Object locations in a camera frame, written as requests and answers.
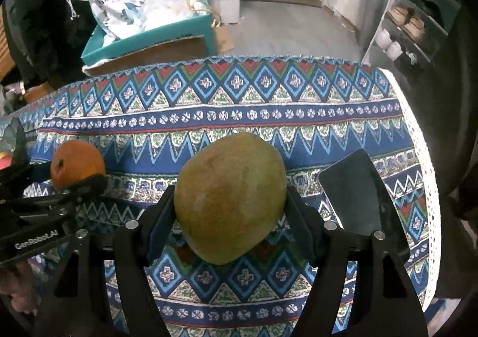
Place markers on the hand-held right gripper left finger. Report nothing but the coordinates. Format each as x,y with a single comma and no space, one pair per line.
160,232

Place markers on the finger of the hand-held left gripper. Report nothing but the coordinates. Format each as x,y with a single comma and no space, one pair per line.
89,186
15,171

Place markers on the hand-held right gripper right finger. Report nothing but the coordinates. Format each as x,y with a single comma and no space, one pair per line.
298,225

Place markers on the orange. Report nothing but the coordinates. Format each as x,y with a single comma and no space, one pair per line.
74,161

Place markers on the yellow green mango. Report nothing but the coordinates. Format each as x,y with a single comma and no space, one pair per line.
227,195

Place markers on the person's left hand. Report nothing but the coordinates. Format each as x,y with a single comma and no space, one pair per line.
15,284

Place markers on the black smartphone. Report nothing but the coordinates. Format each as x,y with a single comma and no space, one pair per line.
358,195

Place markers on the blue patterned tablecloth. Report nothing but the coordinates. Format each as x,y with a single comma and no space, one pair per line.
261,105

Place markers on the brown cardboard box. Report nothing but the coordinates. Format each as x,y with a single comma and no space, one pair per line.
149,57

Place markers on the dark hanging clothes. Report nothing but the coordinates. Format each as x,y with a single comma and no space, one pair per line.
37,23

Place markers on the teal box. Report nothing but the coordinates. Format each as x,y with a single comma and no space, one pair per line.
149,40

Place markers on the dark cloth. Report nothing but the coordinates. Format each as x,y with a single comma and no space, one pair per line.
459,135

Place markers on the clear plastic bag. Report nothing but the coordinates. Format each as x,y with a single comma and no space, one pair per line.
168,5

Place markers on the white shoe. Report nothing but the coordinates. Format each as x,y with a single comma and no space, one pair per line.
382,38
394,50

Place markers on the beige shoe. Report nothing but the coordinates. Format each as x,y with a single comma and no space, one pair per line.
399,14
415,28

